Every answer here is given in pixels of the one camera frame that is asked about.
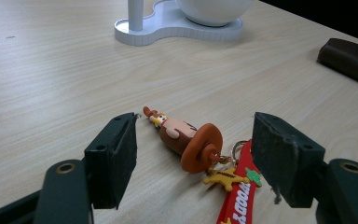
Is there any white round bowl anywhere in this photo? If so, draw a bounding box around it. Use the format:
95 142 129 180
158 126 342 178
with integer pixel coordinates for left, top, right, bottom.
175 0 255 28

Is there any white stand with pole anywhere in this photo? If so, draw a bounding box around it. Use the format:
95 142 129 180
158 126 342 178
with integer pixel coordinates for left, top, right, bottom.
114 0 244 48

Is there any cowboy figure keychain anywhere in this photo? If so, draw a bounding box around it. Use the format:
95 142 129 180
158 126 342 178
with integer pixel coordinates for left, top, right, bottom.
142 105 263 224

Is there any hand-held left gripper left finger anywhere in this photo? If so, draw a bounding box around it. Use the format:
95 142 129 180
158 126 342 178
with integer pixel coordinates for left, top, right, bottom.
84 112 139 211

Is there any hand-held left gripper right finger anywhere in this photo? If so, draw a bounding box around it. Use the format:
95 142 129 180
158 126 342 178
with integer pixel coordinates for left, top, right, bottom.
250 111 326 209

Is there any dark brown case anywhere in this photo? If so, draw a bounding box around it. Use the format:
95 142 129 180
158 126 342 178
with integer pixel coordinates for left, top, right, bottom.
316 37 358 91

